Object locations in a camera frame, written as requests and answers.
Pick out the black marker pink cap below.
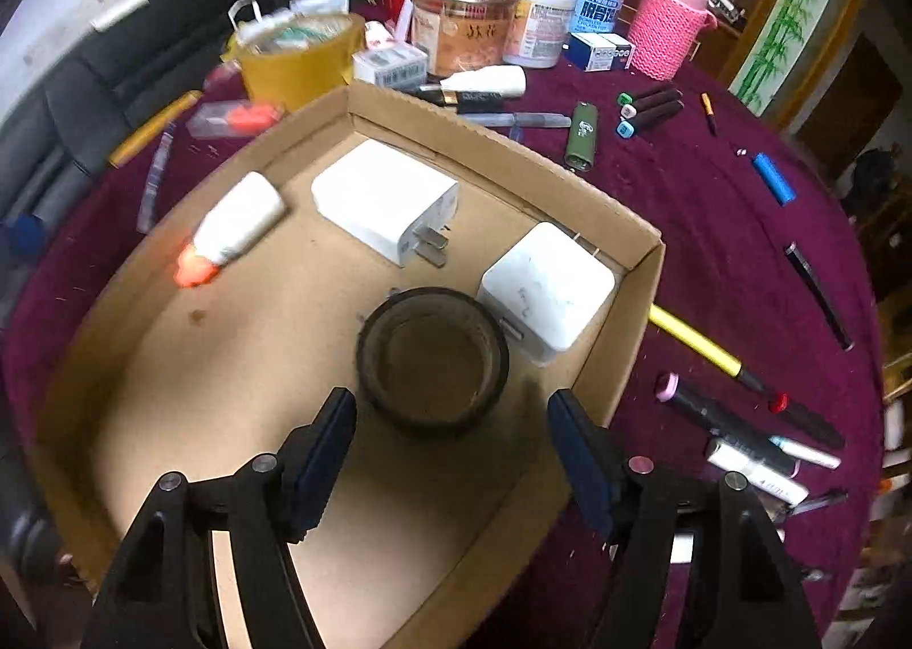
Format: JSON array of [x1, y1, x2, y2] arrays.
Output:
[[655, 373, 799, 475]]

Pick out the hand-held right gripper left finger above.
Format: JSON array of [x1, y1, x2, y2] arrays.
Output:
[[82, 389, 357, 649]]

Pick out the three dark markers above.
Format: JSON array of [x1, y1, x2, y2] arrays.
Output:
[[616, 100, 685, 139]]

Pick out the grey pen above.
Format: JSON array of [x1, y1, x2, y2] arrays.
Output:
[[459, 111, 572, 130]]

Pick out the jar in pink knitted sleeve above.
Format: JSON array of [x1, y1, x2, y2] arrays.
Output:
[[627, 0, 717, 82]]

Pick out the blue lighter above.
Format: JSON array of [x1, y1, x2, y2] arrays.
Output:
[[754, 152, 797, 207]]

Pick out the white plastic tub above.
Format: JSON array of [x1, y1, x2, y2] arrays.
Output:
[[504, 0, 583, 68]]

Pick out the yellow pen black tip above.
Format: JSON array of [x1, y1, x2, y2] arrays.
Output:
[[648, 305, 765, 388]]

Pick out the cardboard box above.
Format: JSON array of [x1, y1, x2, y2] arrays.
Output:
[[35, 81, 666, 649]]

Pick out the brown packing tape roll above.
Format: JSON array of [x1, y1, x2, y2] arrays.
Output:
[[235, 15, 368, 112]]

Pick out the white pen light blue tip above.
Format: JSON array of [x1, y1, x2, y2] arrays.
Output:
[[769, 435, 843, 470]]

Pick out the small blue white box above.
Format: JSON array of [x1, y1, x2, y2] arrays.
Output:
[[568, 32, 635, 73]]

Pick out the clear thin pen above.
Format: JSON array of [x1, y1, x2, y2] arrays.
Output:
[[137, 128, 178, 235]]

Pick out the black leather sofa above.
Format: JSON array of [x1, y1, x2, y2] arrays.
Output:
[[0, 0, 336, 226]]

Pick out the flat white charger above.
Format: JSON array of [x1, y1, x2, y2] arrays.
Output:
[[311, 140, 461, 269]]

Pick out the glass jar orange label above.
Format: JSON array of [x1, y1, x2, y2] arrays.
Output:
[[411, 0, 520, 79]]

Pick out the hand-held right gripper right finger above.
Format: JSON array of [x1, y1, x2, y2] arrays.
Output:
[[547, 389, 824, 649]]

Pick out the thick white marker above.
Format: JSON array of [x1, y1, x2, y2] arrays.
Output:
[[705, 439, 811, 505]]

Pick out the green lighter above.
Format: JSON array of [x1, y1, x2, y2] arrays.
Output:
[[564, 102, 600, 172]]

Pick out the white cube charger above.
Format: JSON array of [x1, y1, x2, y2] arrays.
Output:
[[476, 222, 617, 367]]

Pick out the white glue bottle orange cap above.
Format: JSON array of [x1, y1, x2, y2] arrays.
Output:
[[174, 172, 287, 289]]

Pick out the white cap black tube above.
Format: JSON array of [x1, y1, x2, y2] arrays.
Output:
[[417, 66, 529, 109]]

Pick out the clear packet orange caps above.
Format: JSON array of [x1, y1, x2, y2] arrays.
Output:
[[190, 103, 286, 139]]

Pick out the black marker green cap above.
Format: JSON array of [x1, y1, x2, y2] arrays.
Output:
[[616, 86, 681, 113]]

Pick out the black tape roll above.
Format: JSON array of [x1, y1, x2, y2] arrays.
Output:
[[355, 288, 510, 438]]

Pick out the bamboo painted panel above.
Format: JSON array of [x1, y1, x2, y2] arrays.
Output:
[[727, 0, 846, 117]]

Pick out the long black pen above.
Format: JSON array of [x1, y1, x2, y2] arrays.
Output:
[[785, 243, 854, 352]]

